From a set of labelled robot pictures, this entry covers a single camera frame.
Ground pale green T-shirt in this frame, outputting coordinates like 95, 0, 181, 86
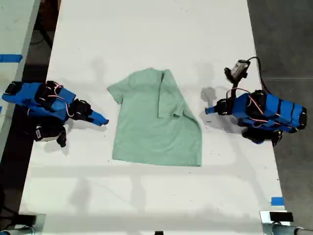
107, 68, 203, 167

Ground long blue tape strip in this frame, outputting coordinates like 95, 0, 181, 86
0, 54, 23, 63

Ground white side table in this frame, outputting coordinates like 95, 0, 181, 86
0, 0, 42, 160

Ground short blue tape piece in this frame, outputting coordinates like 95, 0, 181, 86
270, 196, 285, 206

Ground small black box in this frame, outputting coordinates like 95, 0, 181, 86
269, 211, 294, 223
16, 214, 38, 226

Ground black camera stalk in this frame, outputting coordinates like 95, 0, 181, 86
230, 82, 240, 99

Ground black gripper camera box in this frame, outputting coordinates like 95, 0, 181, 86
224, 59, 251, 84
33, 124, 67, 148

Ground black camera cable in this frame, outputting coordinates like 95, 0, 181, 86
246, 56, 271, 95

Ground black floor cables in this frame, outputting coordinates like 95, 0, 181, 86
29, 23, 54, 49

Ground metal table clamp bracket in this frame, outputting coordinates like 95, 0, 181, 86
259, 210, 292, 235
17, 213, 46, 235

